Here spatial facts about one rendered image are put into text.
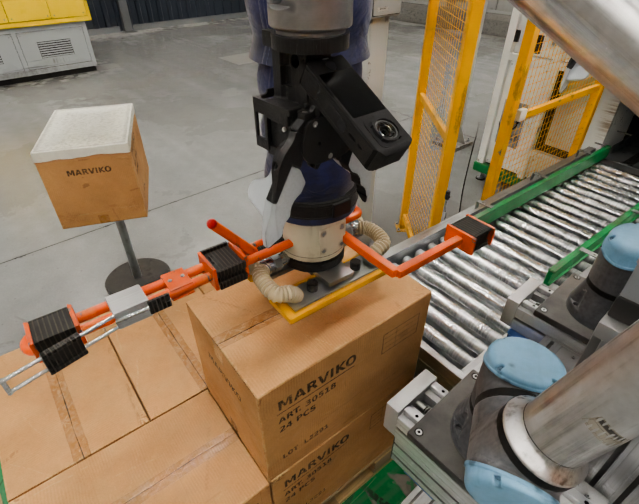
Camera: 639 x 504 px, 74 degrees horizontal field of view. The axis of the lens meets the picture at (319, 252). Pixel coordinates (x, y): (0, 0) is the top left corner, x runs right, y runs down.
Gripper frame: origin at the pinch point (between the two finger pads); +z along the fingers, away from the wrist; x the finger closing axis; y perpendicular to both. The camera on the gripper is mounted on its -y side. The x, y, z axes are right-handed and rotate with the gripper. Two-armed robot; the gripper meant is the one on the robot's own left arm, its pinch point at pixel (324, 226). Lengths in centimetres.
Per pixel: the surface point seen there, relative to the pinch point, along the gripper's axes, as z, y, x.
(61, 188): 68, 182, 2
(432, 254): 33, 12, -44
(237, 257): 32, 40, -9
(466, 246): 34, 9, -55
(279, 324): 58, 37, -17
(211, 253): 32, 45, -5
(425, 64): 35, 130, -196
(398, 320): 61, 19, -46
